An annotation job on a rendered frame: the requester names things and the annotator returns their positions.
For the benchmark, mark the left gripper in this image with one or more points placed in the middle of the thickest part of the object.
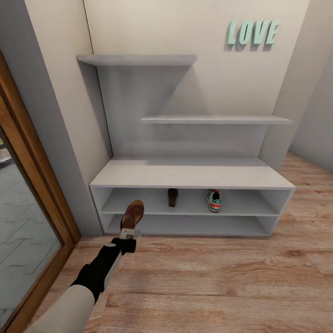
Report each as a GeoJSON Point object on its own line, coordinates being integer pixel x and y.
{"type": "Point", "coordinates": [129, 245]}

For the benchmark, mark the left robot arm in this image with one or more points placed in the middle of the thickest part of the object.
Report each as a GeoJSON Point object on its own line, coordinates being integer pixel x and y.
{"type": "Point", "coordinates": [71, 311]}

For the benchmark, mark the decorative sign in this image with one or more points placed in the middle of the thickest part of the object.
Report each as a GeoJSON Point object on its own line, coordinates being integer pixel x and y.
{"type": "Point", "coordinates": [259, 31]}

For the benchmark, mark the door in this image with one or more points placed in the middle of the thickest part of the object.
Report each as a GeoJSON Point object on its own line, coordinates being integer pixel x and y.
{"type": "Point", "coordinates": [37, 230]}

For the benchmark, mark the sandal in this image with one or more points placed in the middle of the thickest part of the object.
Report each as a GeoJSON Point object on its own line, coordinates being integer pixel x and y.
{"type": "Point", "coordinates": [173, 194]}
{"type": "Point", "coordinates": [132, 216]}

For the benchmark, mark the gym shoe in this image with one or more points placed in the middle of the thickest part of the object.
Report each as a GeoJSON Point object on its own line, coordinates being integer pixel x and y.
{"type": "Point", "coordinates": [214, 199]}

